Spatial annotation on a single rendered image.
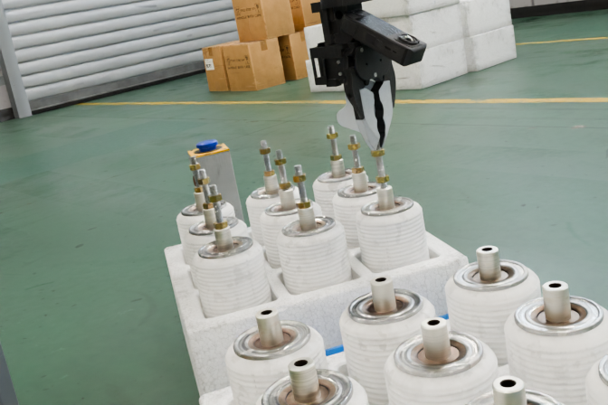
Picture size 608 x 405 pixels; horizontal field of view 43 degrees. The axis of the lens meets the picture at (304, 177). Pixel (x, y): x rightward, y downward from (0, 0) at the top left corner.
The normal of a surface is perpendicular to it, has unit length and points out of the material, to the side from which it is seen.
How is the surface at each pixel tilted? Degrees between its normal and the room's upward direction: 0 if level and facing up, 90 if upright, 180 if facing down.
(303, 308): 90
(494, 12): 90
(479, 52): 90
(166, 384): 0
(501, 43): 90
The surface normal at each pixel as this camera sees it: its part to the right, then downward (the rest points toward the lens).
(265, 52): 0.63, 0.07
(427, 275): 0.25, 0.18
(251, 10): -0.73, 0.29
